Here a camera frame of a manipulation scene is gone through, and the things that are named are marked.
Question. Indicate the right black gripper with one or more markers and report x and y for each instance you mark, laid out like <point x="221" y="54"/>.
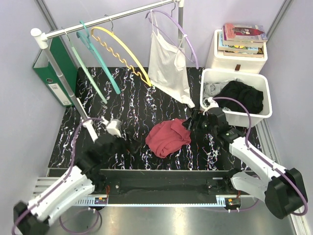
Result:
<point x="197" y="115"/>

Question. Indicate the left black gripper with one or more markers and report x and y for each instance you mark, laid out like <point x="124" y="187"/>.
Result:
<point x="128" y="146"/>

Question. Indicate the dark red tank top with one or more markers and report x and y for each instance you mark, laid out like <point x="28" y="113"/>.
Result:
<point x="168" y="137"/>

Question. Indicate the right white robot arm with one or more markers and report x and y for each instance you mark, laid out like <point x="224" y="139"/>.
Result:
<point x="281" y="189"/>

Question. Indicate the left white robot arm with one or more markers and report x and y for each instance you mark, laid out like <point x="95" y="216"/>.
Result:
<point x="82" y="178"/>

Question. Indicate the white tank top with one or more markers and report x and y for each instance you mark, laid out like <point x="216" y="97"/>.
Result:
<point x="167" y="67"/>

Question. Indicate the light green hanger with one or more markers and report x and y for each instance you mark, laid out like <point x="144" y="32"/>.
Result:
<point x="86" y="71"/>

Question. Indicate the purple hanger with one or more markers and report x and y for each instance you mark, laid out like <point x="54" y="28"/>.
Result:
<point x="181" y="34"/>

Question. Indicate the yellow hanger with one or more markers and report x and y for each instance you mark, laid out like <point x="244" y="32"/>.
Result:
<point x="141" y="72"/>

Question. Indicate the green patterned garment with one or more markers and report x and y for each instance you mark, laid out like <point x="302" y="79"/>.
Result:
<point x="209" y="103"/>

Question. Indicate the grey garment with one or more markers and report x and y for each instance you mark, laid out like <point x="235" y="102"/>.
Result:
<point x="214" y="89"/>

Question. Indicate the black marbled mat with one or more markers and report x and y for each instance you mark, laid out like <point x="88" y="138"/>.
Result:
<point x="140" y="108"/>

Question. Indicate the white storage box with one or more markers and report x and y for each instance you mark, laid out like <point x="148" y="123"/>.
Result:
<point x="217" y="60"/>

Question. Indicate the black garment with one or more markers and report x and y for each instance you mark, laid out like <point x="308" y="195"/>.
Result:
<point x="247" y="95"/>

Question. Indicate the middle book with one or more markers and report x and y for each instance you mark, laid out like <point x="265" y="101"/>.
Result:
<point x="247" y="49"/>

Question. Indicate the white laundry bin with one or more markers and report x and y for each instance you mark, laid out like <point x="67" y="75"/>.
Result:
<point x="257" y="81"/>

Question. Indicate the bottom book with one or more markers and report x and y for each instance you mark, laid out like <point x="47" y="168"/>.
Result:
<point x="259" y="53"/>

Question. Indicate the top pink book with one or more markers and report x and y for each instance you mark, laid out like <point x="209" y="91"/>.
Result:
<point x="244" y="33"/>

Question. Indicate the green binder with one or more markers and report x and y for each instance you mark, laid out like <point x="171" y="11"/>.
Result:
<point x="47" y="74"/>

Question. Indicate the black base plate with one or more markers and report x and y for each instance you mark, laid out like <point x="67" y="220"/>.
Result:
<point x="132" y="184"/>

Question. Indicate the silver clothes rail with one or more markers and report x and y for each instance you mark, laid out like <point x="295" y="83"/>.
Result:
<point x="41" y="39"/>

